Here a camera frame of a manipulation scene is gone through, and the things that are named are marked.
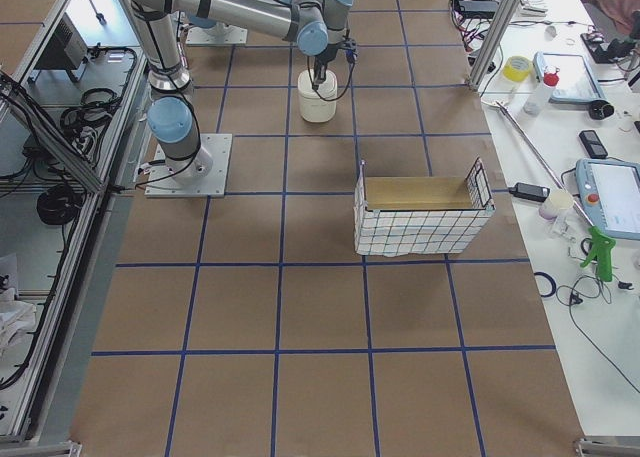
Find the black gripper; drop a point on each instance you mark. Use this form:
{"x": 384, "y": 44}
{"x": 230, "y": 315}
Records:
{"x": 322, "y": 60}

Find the yellow tape roll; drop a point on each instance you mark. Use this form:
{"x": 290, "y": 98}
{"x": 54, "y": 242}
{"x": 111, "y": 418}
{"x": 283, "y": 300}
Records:
{"x": 517, "y": 68}

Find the red capped white bottle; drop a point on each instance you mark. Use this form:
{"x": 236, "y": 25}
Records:
{"x": 541, "y": 95}

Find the black remote control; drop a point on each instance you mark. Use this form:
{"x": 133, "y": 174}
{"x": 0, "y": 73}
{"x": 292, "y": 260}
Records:
{"x": 592, "y": 144}

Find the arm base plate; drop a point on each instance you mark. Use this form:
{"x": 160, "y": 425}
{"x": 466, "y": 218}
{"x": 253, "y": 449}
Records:
{"x": 205, "y": 176}
{"x": 219, "y": 35}

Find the aluminium frame post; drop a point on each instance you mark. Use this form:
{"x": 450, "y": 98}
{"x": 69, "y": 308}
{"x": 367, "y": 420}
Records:
{"x": 499, "y": 24}

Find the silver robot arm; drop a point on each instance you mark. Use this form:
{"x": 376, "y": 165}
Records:
{"x": 319, "y": 29}
{"x": 171, "y": 115}

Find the green handled reach grabber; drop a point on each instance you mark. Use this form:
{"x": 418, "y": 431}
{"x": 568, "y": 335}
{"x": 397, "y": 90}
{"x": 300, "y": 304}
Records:
{"x": 601, "y": 244}

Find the teach pendant far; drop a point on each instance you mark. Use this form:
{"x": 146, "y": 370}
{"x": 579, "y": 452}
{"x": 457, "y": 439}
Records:
{"x": 577, "y": 82}

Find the grey electronics box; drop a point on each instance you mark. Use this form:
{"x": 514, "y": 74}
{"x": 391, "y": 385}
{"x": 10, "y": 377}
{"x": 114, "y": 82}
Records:
{"x": 66, "y": 51}

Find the blue tape roll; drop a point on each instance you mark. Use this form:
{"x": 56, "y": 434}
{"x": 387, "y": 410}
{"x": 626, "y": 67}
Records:
{"x": 547, "y": 285}

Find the teach pendant near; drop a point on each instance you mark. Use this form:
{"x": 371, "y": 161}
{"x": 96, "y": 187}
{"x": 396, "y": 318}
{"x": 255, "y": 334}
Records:
{"x": 609, "y": 195}

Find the white paper cup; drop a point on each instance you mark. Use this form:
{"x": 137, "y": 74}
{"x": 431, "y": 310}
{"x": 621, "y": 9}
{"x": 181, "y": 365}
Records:
{"x": 558, "y": 202}

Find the wire mesh cardboard box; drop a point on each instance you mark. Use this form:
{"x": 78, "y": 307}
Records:
{"x": 398, "y": 216}

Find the black power adapter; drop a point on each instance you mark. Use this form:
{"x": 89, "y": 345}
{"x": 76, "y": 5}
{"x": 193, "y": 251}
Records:
{"x": 529, "y": 192}

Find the white lidded trash can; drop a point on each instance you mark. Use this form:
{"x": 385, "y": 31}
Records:
{"x": 317, "y": 106}

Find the teach pendant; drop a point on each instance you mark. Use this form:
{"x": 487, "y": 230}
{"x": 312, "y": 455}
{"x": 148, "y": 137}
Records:
{"x": 609, "y": 195}
{"x": 577, "y": 82}

